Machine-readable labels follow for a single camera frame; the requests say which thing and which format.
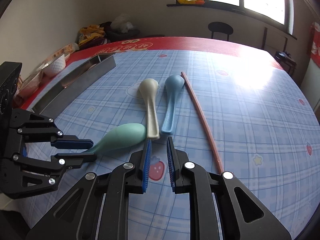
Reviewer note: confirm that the blue plaid table mat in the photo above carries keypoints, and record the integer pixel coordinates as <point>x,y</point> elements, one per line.
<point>250,130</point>

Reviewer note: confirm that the bread bag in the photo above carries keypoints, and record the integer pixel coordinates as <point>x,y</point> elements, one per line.
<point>67,50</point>

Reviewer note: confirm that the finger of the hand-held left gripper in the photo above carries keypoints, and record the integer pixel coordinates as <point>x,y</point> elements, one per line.
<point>72,143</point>
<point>75,158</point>

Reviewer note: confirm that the yellow package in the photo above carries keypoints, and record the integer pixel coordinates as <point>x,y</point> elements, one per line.
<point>190,1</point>

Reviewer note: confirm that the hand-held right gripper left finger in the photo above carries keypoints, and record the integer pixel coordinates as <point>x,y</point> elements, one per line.
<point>147,165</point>

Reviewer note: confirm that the blue spoon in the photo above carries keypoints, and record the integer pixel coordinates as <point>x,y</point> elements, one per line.
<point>175,82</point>

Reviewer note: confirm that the clear plastic bag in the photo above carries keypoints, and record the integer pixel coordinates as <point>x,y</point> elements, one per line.
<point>122,22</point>

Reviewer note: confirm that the pile of clothes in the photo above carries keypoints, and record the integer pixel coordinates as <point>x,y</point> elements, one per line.
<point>91,36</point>

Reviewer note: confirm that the black folded frame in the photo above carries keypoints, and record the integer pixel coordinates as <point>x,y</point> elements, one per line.
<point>264,38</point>

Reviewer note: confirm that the green spoon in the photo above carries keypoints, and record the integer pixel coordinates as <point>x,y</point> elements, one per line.
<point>125,136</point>

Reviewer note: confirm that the beige spoon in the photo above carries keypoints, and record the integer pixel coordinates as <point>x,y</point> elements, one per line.
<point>148,87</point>

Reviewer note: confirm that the clear plastic food container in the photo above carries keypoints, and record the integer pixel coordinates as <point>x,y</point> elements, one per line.
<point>30,85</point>

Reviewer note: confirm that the black round stool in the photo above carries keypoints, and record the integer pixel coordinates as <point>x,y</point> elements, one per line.
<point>220,27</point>

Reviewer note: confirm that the black rice cooker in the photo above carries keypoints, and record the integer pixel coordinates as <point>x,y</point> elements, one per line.
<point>285,62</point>

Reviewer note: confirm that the pink chopstick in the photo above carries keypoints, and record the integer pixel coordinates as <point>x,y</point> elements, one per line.
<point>200,110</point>

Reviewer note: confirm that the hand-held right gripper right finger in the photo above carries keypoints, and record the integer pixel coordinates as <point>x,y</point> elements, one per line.
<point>170,165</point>

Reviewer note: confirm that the red printed tablecloth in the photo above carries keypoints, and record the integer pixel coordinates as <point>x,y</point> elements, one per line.
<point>200,43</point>

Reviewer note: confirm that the metal utensil tray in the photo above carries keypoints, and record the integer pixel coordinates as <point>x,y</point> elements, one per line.
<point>82,80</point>

